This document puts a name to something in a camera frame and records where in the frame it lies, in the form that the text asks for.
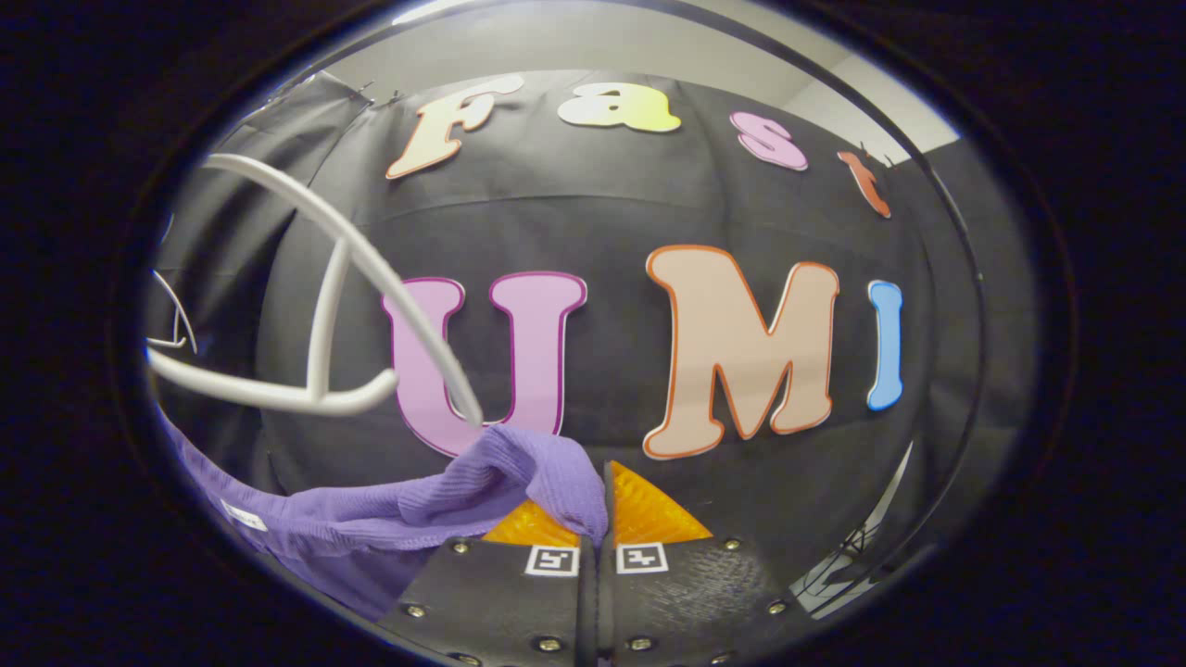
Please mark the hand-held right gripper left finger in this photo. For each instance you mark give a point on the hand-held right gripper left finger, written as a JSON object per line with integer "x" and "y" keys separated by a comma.
{"x": 500, "y": 602}

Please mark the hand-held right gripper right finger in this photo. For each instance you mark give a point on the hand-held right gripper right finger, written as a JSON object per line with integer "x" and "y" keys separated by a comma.
{"x": 686, "y": 593}

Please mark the purple jacket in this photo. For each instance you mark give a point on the purple jacket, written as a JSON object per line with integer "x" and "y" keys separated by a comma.
{"x": 371, "y": 528}

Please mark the white clothes hanger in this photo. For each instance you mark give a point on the white clothes hanger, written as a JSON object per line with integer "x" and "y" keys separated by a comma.
{"x": 320, "y": 324}
{"x": 179, "y": 320}

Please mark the black clothes rack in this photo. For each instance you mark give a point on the black clothes rack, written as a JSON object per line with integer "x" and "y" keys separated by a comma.
{"x": 970, "y": 250}

